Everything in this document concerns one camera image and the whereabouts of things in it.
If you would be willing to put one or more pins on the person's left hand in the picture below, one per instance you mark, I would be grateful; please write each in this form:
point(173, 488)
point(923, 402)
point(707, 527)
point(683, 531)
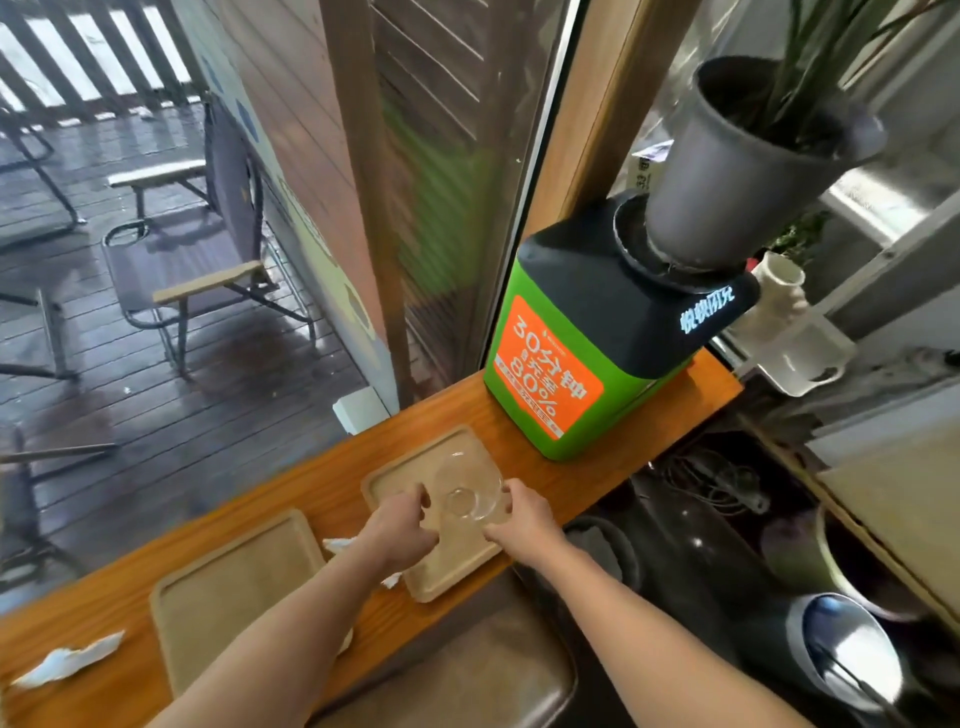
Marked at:
point(397, 529)

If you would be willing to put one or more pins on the person's right hand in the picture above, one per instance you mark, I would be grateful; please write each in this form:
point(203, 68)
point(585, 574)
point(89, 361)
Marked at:
point(529, 527)

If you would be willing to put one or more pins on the person's right thumb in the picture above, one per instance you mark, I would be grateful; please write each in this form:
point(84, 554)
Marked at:
point(496, 530)

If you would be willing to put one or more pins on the person's left fingers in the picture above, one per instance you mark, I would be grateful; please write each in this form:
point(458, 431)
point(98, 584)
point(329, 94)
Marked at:
point(424, 501)

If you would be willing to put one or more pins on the clear glass dish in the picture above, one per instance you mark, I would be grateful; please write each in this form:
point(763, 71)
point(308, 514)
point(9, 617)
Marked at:
point(469, 484)

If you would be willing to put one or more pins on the person's right forearm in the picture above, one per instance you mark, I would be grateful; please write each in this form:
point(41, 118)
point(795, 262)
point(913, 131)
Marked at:
point(660, 649)

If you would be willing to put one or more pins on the person's left forearm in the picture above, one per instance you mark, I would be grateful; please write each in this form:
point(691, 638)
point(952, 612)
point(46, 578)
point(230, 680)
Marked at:
point(277, 645)

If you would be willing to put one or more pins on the beige square tray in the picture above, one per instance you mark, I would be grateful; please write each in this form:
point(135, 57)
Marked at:
point(225, 592)
point(439, 517)

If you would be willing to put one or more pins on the wooden counter shelf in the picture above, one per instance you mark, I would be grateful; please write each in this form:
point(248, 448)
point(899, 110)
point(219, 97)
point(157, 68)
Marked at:
point(360, 525)

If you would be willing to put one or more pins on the crumpled white napkin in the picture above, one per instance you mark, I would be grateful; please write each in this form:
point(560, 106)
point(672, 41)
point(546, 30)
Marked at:
point(345, 546)
point(66, 660)

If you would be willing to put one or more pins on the black round bin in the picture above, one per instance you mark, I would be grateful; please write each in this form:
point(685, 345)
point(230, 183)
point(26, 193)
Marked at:
point(607, 551)

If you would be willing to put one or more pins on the brown stool seat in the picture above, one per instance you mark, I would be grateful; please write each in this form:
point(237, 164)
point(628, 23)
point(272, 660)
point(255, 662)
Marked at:
point(472, 667)

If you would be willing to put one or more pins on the green and black charging station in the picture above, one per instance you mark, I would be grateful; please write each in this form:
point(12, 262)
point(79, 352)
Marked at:
point(607, 330)

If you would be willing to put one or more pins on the grey folding chair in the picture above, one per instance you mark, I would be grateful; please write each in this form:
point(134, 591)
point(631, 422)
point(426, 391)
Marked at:
point(199, 232)

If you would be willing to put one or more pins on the white ceramic jug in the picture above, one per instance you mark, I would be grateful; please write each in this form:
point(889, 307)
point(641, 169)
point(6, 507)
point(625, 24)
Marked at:
point(776, 296)

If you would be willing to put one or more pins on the round metal bin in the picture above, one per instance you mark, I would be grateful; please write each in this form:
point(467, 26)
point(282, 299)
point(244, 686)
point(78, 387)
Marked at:
point(851, 652)

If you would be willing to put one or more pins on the grey plant pot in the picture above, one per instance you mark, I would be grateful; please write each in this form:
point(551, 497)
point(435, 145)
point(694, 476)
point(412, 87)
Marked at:
point(735, 172)

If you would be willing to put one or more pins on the wooden railing fence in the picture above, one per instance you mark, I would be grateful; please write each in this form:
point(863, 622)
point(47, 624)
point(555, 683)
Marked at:
point(90, 52)

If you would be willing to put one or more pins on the green leafy plant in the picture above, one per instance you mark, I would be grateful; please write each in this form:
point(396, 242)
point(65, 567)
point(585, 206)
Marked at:
point(817, 52)

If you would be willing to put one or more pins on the white wall box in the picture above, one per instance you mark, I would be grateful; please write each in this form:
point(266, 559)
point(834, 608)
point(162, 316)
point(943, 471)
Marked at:
point(361, 409)

